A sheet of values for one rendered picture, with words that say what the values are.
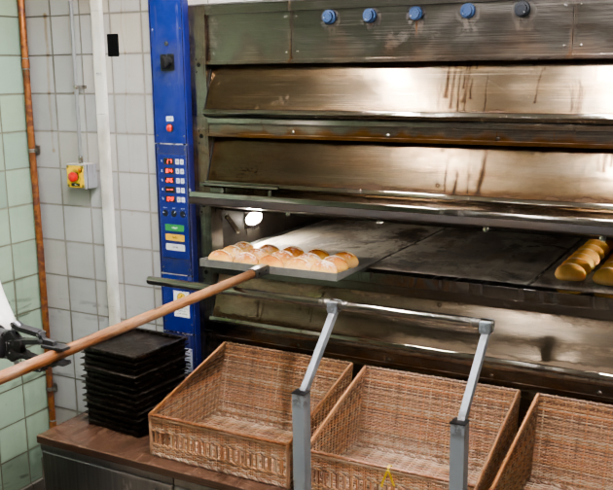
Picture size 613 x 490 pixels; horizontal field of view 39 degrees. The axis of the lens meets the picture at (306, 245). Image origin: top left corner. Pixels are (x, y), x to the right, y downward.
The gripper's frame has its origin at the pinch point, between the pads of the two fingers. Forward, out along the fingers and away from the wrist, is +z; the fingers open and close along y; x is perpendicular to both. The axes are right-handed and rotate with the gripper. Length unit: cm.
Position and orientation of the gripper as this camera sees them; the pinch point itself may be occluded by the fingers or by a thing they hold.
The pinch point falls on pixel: (55, 354)
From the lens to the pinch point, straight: 224.3
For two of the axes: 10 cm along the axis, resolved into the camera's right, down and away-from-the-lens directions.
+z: 8.9, 0.9, -4.5
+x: -4.6, 1.8, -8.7
